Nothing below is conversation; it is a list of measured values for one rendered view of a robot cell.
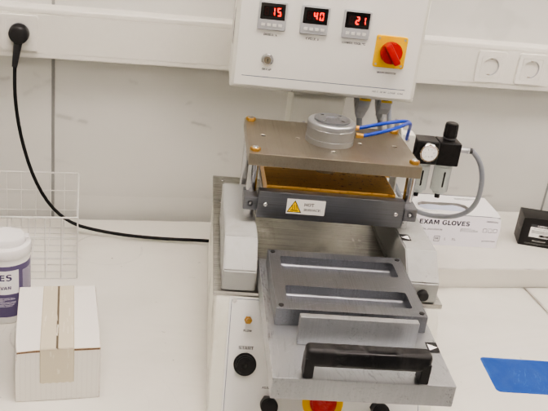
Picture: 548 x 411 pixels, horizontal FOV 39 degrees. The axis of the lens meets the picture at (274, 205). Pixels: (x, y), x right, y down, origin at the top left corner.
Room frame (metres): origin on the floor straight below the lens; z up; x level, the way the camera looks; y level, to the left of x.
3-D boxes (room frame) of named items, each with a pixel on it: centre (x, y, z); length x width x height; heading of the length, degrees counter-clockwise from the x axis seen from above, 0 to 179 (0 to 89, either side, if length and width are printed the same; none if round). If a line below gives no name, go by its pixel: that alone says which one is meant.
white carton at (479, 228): (1.60, -0.38, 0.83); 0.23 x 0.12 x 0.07; 99
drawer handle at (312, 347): (0.76, -0.13, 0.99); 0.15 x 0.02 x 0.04; 97
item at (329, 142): (1.24, -0.09, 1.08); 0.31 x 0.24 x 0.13; 97
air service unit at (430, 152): (1.36, -0.28, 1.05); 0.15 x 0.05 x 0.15; 97
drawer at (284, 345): (0.90, -0.11, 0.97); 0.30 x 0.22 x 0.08; 7
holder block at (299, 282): (0.94, -0.11, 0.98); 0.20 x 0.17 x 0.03; 97
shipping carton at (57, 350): (1.01, 0.31, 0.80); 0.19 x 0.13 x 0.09; 14
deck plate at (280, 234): (1.24, -0.07, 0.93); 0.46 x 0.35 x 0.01; 7
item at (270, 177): (1.20, -0.08, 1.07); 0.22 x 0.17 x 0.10; 97
